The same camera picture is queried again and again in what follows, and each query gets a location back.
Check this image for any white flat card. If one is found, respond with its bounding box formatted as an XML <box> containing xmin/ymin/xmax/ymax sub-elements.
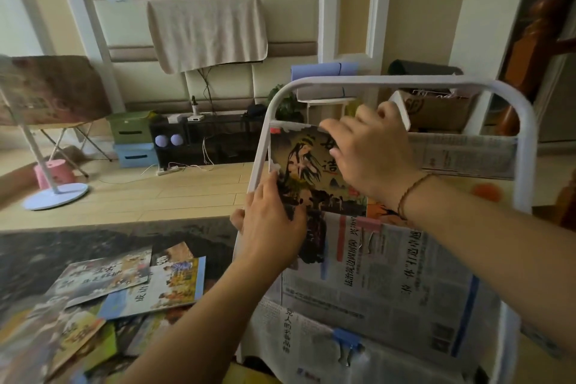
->
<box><xmin>389</xmin><ymin>90</ymin><xmax>412</xmax><ymax>132</ymax></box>

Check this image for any white metal rack frame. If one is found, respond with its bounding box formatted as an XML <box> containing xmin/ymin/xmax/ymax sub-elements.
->
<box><xmin>233</xmin><ymin>75</ymin><xmax>539</xmax><ymax>384</ymax></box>

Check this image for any person's right forearm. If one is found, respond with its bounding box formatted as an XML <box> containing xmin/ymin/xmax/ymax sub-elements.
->
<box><xmin>398</xmin><ymin>173</ymin><xmax>576</xmax><ymax>355</ymax></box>

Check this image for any person's left hand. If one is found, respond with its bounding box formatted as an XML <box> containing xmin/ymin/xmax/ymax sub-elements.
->
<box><xmin>230</xmin><ymin>170</ymin><xmax>309</xmax><ymax>273</ymax></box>

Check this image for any green picture book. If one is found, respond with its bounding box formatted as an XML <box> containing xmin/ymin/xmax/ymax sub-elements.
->
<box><xmin>47</xmin><ymin>322</ymin><xmax>119</xmax><ymax>384</ymax></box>

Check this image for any wooden stair banister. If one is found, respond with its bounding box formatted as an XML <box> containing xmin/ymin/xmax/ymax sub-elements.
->
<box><xmin>496</xmin><ymin>0</ymin><xmax>576</xmax><ymax>137</ymax></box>

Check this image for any green potted plant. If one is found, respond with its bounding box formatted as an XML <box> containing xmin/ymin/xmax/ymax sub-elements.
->
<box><xmin>265</xmin><ymin>84</ymin><xmax>308</xmax><ymax>124</ymax></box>

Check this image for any person's right hand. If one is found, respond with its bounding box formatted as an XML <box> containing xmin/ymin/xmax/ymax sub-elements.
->
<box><xmin>319</xmin><ymin>100</ymin><xmax>434</xmax><ymax>212</ymax></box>

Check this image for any black media stand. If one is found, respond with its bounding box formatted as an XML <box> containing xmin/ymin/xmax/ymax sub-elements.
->
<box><xmin>148</xmin><ymin>110</ymin><xmax>267</xmax><ymax>169</ymax></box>

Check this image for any pink stool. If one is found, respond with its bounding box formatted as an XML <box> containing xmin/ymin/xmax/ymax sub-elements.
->
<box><xmin>34</xmin><ymin>159</ymin><xmax>77</xmax><ymax>191</ymax></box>

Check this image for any blue binder clip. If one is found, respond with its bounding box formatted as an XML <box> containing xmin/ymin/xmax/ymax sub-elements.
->
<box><xmin>332</xmin><ymin>327</ymin><xmax>366</xmax><ymax>368</ymax></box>

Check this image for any brown cord bracelet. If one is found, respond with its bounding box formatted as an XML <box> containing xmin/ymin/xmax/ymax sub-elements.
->
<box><xmin>397</xmin><ymin>172</ymin><xmax>435</xmax><ymax>221</ymax></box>

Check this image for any white small device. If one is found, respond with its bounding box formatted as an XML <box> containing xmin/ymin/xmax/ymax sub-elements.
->
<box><xmin>187</xmin><ymin>95</ymin><xmax>206</xmax><ymax>122</ymax></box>

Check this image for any brown cardboard box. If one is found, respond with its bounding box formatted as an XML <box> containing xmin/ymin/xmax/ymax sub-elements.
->
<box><xmin>398</xmin><ymin>88</ymin><xmax>475</xmax><ymax>133</ymax></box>

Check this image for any pink binder clip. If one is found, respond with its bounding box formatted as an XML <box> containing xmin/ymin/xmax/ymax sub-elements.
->
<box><xmin>356</xmin><ymin>216</ymin><xmax>384</xmax><ymax>255</ymax></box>

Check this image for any brown picture book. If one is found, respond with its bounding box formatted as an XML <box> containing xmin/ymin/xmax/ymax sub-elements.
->
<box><xmin>150</xmin><ymin>241</ymin><xmax>195</xmax><ymax>266</ymax></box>

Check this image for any person's left forearm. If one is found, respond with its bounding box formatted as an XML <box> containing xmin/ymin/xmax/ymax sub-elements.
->
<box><xmin>119</xmin><ymin>258</ymin><xmax>289</xmax><ymax>384</ymax></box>

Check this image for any blue storage box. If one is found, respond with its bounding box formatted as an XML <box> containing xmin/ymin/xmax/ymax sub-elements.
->
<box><xmin>113</xmin><ymin>142</ymin><xmax>159</xmax><ymax>169</ymax></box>

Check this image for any purple rolled yoga mat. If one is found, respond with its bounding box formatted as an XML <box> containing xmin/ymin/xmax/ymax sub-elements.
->
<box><xmin>291</xmin><ymin>61</ymin><xmax>360</xmax><ymax>82</ymax></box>

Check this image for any yellow cartoon picture book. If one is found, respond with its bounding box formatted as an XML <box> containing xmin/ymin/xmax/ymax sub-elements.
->
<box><xmin>0</xmin><ymin>306</ymin><xmax>107</xmax><ymax>384</ymax></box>

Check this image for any beige towel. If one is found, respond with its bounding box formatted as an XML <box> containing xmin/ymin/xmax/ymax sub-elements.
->
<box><xmin>147</xmin><ymin>0</ymin><xmax>269</xmax><ymax>76</ymax></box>

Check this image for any white round side table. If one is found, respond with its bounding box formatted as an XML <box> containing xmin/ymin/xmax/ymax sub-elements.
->
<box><xmin>296</xmin><ymin>97</ymin><xmax>357</xmax><ymax>124</ymax></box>

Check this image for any blue-edged picture book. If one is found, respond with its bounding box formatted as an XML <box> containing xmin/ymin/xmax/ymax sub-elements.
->
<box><xmin>96</xmin><ymin>256</ymin><xmax>207</xmax><ymax>321</ymax></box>

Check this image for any orange picture book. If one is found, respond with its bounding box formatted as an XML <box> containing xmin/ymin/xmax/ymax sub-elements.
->
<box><xmin>366</xmin><ymin>198</ymin><xmax>408</xmax><ymax>228</ymax></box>

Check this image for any black hanging cable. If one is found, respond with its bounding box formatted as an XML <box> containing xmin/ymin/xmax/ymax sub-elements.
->
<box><xmin>196</xmin><ymin>66</ymin><xmax>217</xmax><ymax>115</ymax></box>

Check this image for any green storage box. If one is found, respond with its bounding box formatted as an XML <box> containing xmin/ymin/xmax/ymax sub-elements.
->
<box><xmin>106</xmin><ymin>110</ymin><xmax>157</xmax><ymax>145</ymax></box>

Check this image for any white floor lamp stand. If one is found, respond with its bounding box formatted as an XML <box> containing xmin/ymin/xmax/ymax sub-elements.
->
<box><xmin>0</xmin><ymin>0</ymin><xmax>90</xmax><ymax>212</ymax></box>

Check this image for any dark green rolled mat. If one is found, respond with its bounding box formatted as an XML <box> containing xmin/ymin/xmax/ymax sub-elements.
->
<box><xmin>387</xmin><ymin>59</ymin><xmax>464</xmax><ymax>79</ymax></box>

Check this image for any dark illustrated picture book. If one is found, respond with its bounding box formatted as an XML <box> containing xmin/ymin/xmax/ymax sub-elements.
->
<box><xmin>268</xmin><ymin>122</ymin><xmax>369</xmax><ymax>265</ymax></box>

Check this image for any pale cartoon picture book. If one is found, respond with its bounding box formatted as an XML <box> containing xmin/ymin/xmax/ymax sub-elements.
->
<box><xmin>44</xmin><ymin>247</ymin><xmax>153</xmax><ymax>309</ymax></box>

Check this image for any newspaper with black headline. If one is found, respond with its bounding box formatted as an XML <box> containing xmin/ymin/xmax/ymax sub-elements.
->
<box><xmin>242</xmin><ymin>297</ymin><xmax>453</xmax><ymax>384</ymax></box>

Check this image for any newspaper with red headline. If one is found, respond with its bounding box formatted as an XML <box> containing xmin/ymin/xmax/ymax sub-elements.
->
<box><xmin>275</xmin><ymin>209</ymin><xmax>502</xmax><ymax>373</ymax></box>

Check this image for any folded newspaper small print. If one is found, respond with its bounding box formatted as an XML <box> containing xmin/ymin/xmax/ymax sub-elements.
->
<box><xmin>406</xmin><ymin>132</ymin><xmax>519</xmax><ymax>181</ymax></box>

